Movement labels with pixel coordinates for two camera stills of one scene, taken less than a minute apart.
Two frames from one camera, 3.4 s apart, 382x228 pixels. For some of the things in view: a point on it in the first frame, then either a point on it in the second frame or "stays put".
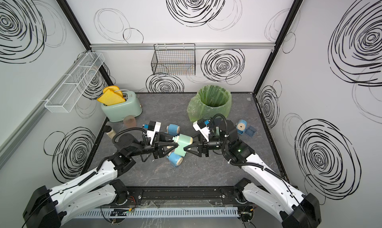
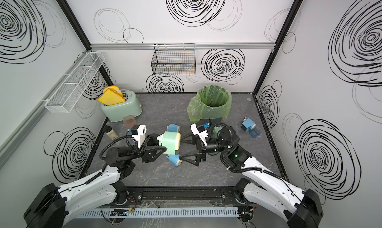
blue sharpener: x=241 y=126 -> x=247 y=124
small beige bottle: x=109 y=131 stays put
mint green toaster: x=132 y=106 stays put
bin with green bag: x=210 y=100 stays put
